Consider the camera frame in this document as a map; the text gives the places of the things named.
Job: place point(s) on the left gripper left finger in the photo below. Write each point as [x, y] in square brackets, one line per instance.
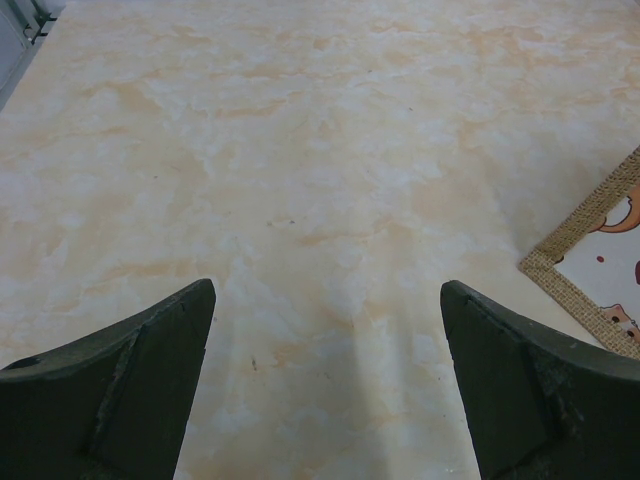
[113, 404]

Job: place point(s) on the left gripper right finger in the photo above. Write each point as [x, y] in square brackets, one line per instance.
[539, 404]

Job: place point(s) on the burlap canvas tote bag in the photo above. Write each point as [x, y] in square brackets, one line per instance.
[590, 263]

